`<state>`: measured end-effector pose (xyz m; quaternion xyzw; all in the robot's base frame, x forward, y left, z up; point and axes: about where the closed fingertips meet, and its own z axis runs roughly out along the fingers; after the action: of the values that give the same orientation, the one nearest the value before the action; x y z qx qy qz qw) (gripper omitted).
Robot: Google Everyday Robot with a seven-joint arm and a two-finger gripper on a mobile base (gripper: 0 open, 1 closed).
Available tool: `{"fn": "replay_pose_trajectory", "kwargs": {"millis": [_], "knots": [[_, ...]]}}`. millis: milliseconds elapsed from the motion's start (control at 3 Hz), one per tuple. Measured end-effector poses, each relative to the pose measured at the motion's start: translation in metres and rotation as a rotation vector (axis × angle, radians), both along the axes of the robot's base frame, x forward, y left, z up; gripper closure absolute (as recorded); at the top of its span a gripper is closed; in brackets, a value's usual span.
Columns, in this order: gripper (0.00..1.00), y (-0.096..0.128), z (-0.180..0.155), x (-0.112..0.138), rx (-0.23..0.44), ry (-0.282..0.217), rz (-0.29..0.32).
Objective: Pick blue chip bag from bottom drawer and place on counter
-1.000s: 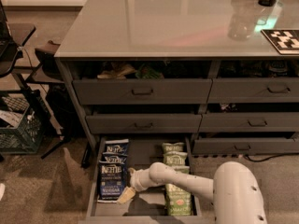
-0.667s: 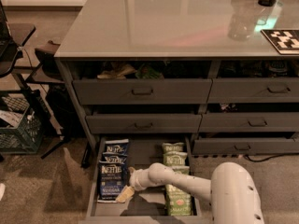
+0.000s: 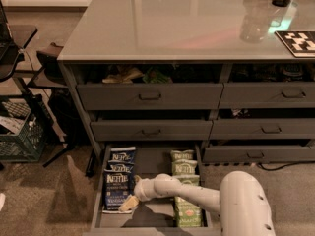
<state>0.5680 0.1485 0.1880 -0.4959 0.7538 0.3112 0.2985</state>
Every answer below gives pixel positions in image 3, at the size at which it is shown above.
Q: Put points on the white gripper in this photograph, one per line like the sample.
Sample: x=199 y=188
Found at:
x=143 y=191

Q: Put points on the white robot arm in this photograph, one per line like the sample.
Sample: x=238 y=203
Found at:
x=240 y=201

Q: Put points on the dark rolling stand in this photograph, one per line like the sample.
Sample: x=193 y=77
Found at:
x=14 y=40

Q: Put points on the top left grey drawer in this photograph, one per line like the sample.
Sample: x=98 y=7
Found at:
x=150 y=96

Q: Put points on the rear green Kettle chip bag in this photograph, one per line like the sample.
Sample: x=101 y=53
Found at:
x=182 y=154

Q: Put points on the middle left grey drawer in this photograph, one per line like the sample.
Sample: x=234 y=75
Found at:
x=151 y=130

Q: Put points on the black white fiducial marker board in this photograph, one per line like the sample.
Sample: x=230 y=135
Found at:
x=300 y=43

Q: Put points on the open bottom left drawer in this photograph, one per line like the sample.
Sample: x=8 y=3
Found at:
x=154 y=218

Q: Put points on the green snack bag in drawer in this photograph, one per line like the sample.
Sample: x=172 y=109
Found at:
x=156 y=76

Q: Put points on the grey counter cabinet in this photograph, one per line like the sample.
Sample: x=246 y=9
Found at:
x=202 y=41

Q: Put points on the top right grey drawer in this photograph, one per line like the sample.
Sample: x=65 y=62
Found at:
x=268 y=95

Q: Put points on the green plastic crate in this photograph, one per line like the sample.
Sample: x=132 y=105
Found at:
x=22 y=137

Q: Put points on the green kettle chip bag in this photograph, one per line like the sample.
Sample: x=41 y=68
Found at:
x=182 y=154
x=184 y=167
x=186 y=214
x=193 y=180

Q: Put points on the middle right grey drawer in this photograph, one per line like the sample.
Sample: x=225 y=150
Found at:
x=238 y=129

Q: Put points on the tan snack bag in drawer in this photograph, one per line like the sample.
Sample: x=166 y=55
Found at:
x=122 y=74

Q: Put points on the front green Kettle chip bag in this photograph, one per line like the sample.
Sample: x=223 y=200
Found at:
x=186 y=214

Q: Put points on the blue kettle chip bag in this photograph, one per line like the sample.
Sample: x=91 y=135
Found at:
x=111 y=204
x=124 y=154
x=121 y=168

